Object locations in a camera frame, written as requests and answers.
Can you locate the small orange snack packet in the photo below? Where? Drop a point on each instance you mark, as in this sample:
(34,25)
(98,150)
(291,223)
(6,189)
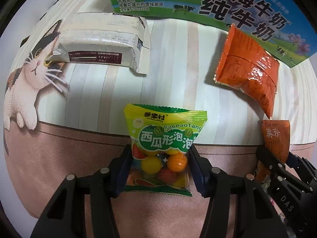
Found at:
(275,136)

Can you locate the white snack pack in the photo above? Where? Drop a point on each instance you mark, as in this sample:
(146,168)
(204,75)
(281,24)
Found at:
(99,47)

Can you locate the large orange snack packet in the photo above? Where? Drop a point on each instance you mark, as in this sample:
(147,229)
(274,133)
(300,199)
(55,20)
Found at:
(247,72)

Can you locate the green candy ball bag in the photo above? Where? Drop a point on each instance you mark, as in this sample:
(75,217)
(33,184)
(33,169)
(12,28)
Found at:
(163,131)

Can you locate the cat printed blanket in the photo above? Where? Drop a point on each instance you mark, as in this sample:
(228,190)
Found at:
(86,148)

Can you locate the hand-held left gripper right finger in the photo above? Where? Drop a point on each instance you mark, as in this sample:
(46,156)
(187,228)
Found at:
(198,173)

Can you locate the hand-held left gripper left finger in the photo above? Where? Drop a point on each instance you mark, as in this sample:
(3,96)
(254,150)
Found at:
(122,176)

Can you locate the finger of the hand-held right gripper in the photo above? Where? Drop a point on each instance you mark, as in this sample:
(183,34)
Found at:
(270,158)
(301,162)

